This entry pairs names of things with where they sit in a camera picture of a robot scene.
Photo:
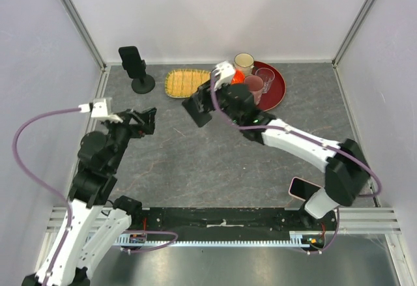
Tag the orange bowl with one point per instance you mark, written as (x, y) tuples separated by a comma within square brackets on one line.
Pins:
[(238, 77)]

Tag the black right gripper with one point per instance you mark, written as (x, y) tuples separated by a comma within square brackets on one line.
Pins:
[(205, 92)]

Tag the pink patterned mug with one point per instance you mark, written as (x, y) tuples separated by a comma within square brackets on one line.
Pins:
[(255, 85)]

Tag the yellow woven bamboo mat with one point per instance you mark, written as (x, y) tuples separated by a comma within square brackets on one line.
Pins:
[(182, 83)]

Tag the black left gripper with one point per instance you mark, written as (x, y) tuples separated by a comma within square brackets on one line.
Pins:
[(138, 129)]

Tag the pink-cased smartphone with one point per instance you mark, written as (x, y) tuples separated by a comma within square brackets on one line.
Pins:
[(302, 189)]

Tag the red oval lacquer tray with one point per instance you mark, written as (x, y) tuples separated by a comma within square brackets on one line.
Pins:
[(277, 90)]

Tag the black smartphone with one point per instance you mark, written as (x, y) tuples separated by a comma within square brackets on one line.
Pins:
[(131, 61)]

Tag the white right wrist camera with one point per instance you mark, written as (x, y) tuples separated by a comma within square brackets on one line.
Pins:
[(223, 73)]

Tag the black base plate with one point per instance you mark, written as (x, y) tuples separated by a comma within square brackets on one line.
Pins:
[(230, 224)]

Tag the black round-base phone stand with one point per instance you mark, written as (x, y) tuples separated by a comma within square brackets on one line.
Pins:
[(142, 82)]

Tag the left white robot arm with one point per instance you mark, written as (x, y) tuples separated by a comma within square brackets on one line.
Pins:
[(74, 257)]

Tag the black folding phone stand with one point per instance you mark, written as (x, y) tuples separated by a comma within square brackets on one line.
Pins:
[(197, 113)]

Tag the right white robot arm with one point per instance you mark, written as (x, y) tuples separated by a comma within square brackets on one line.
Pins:
[(345, 169)]

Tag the slotted cable duct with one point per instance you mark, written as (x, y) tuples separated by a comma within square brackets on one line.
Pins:
[(294, 241)]

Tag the clear drinking glass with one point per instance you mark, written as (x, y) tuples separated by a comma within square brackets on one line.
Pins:
[(268, 76)]

